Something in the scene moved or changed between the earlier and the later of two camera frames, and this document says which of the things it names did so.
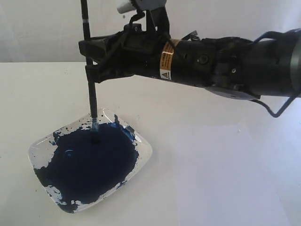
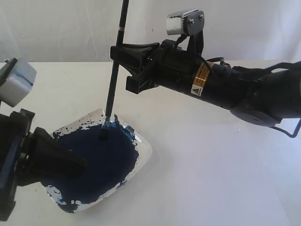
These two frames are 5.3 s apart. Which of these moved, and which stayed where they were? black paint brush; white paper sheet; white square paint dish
Moved: black paint brush
Stayed: white square paint dish; white paper sheet
